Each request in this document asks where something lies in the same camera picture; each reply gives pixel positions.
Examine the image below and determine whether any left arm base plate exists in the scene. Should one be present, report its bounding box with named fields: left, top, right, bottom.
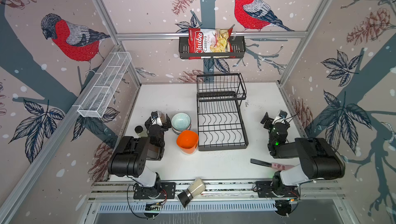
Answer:
left=133, top=182, right=176, bottom=200

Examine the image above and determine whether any black wire dish rack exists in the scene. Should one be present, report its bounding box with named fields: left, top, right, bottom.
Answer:
left=196, top=73, right=249, bottom=152

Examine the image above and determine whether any orange plastic bowl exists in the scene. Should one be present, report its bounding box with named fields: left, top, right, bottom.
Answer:
left=176, top=130, right=199, bottom=155

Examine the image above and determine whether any pink handled knife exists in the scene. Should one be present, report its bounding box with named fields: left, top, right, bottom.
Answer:
left=250, top=159, right=294, bottom=170

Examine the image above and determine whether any red cassava chips bag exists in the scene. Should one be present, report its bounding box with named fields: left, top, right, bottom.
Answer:
left=188, top=28, right=234, bottom=54

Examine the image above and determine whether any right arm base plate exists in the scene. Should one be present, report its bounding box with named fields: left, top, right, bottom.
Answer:
left=253, top=181, right=300, bottom=199

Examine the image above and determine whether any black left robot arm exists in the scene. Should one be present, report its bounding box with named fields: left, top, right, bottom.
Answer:
left=107, top=111, right=175, bottom=200

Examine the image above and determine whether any black wall shelf basket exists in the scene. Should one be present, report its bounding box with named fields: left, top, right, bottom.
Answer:
left=178, top=36, right=246, bottom=59

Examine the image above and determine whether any black lidded spice jar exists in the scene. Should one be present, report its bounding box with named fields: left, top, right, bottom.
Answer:
left=135, top=126, right=147, bottom=137

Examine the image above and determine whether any white mesh wall shelf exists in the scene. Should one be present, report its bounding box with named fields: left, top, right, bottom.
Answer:
left=77, top=52, right=132, bottom=118

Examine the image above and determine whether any light green ceramic bowl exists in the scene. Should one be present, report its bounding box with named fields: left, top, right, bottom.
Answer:
left=171, top=113, right=191, bottom=130

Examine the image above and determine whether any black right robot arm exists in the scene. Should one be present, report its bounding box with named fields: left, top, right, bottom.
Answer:
left=251, top=110, right=345, bottom=197

